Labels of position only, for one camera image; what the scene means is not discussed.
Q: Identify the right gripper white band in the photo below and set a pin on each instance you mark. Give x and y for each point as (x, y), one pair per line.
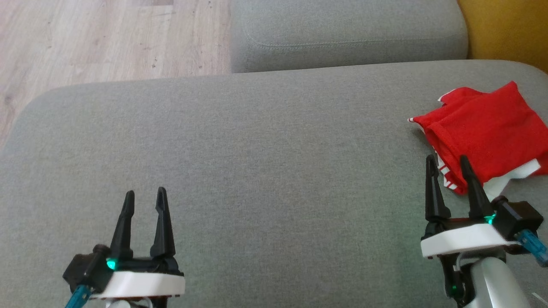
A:
(462, 239)

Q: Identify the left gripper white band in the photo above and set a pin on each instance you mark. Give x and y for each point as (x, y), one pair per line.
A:
(145, 284)

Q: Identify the red basketball jersey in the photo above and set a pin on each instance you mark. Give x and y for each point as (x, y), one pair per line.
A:
(492, 132)

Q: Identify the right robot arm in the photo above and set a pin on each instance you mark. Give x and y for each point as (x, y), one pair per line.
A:
(492, 286)

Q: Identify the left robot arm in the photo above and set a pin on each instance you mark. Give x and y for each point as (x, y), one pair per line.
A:
(128, 303)

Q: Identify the grey sofa cushion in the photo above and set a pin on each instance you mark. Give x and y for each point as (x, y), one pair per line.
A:
(278, 171)

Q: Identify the yellow sofa back cushion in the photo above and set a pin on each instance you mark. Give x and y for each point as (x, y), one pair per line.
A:
(509, 30)

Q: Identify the grey back cushion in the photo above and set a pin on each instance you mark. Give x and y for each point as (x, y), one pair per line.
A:
(342, 30)

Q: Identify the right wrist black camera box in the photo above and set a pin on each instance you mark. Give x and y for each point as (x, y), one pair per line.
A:
(518, 216)

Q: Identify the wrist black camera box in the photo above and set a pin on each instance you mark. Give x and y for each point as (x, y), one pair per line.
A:
(85, 269)
(518, 216)

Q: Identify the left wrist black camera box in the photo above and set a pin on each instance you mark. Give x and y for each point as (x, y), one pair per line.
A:
(85, 269)

